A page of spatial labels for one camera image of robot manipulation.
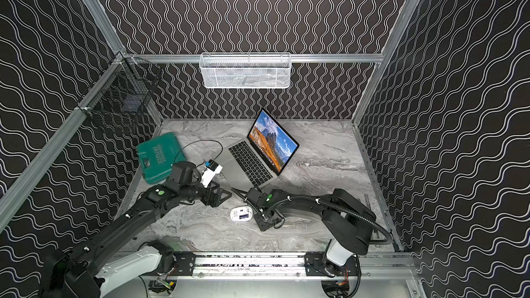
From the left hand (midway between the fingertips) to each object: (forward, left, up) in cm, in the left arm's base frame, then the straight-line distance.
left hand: (228, 191), depth 76 cm
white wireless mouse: (-3, -4, -14) cm, 15 cm away
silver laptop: (+24, -7, -15) cm, 29 cm away
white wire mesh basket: (+59, +1, +14) cm, 61 cm away
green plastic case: (+22, +40, -11) cm, 47 cm away
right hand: (-5, -14, -15) cm, 22 cm away
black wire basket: (+34, +56, +10) cm, 66 cm away
